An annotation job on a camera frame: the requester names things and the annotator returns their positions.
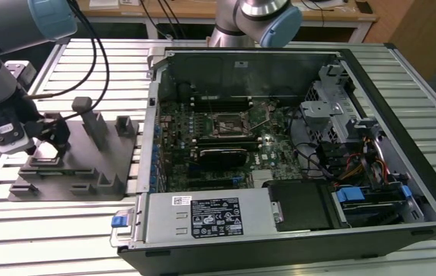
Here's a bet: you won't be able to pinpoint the silver chipset heatsink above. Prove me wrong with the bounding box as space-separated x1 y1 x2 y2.
251 169 278 184

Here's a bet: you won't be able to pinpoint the grey power supply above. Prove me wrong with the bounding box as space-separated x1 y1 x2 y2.
140 191 283 244

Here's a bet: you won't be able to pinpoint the wooden desk white legs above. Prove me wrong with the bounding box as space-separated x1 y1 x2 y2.
68 0 380 40

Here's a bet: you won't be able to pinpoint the grey parts rack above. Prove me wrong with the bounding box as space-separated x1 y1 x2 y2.
7 97 143 202

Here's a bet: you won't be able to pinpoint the black rating label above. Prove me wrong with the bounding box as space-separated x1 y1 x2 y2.
190 197 244 238

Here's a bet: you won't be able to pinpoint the green motherboard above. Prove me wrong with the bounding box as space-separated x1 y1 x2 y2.
155 96 311 193

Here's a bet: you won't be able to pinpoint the CPU socket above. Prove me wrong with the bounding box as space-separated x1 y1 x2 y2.
211 112 252 136

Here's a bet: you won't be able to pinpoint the metal socket cover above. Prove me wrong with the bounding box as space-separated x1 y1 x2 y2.
251 100 278 131

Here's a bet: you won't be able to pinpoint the black RAM slot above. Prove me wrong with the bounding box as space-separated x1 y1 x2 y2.
190 99 252 105
198 142 262 146
198 145 262 149
190 103 252 108
198 140 262 144
190 96 252 101
190 107 252 112
198 137 262 141

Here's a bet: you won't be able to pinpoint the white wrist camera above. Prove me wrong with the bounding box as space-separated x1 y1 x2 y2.
0 114 32 155

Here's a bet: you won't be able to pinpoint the black camera cable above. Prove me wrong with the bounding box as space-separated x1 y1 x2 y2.
24 0 99 99
35 0 110 128

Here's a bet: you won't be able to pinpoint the black graphics card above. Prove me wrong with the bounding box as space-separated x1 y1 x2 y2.
198 147 250 168

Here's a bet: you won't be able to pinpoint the silver metal drive cage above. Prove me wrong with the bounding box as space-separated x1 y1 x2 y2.
298 64 380 144

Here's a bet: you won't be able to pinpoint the black expansion slot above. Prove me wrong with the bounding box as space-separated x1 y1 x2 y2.
187 178 235 188

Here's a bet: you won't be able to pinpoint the black PC case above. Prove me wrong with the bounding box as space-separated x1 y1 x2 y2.
110 43 436 276

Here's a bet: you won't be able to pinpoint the white barcode sticker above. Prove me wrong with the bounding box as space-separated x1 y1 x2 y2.
170 195 194 206

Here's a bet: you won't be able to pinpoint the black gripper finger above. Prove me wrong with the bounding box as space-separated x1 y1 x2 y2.
24 141 40 157
43 121 71 159

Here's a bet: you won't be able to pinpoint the wooden cabinet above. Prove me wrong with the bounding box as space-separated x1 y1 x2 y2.
366 0 436 84

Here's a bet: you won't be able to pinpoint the blue disk carrier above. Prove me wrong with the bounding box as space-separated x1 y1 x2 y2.
336 186 366 204

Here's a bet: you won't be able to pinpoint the yellow red power wires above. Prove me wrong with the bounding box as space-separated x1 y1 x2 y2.
332 137 392 185

